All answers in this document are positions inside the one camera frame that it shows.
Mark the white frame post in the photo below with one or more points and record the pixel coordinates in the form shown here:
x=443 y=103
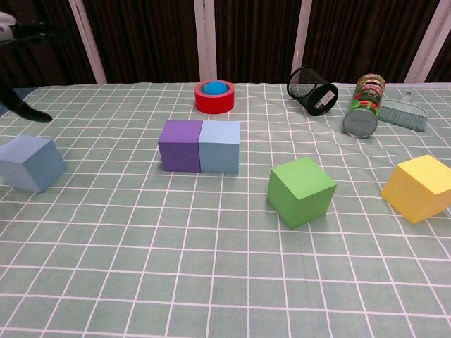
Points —
x=428 y=38
x=205 y=35
x=88 y=42
x=302 y=35

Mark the green chips can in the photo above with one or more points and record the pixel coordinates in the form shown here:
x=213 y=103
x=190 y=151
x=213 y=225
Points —
x=363 y=105

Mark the yellow cube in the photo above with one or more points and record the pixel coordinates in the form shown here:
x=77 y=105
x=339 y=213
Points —
x=417 y=190

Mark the light blue cube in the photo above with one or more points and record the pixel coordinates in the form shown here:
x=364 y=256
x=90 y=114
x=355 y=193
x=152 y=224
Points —
x=24 y=162
x=220 y=151

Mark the blue ball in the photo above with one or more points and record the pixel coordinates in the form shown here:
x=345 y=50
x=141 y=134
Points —
x=214 y=88

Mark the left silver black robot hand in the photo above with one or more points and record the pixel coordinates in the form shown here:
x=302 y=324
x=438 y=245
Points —
x=21 y=107

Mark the green cube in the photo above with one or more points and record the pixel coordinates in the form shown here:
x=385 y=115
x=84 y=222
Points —
x=299 y=193

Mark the black mesh pen cup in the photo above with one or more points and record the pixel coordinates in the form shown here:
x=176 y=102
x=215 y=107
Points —
x=317 y=98

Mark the purple cube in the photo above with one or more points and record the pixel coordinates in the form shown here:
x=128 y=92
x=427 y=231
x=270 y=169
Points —
x=179 y=148

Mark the pale blue hand brush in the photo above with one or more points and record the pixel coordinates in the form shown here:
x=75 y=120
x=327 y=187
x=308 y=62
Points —
x=405 y=116

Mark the green checkered tablecloth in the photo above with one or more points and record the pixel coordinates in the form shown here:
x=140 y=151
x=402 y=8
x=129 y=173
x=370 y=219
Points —
x=225 y=281

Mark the dark pleated curtain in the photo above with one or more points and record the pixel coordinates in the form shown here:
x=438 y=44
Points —
x=148 y=35

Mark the red tape roll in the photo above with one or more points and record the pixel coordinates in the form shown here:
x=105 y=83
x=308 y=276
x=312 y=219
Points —
x=211 y=105

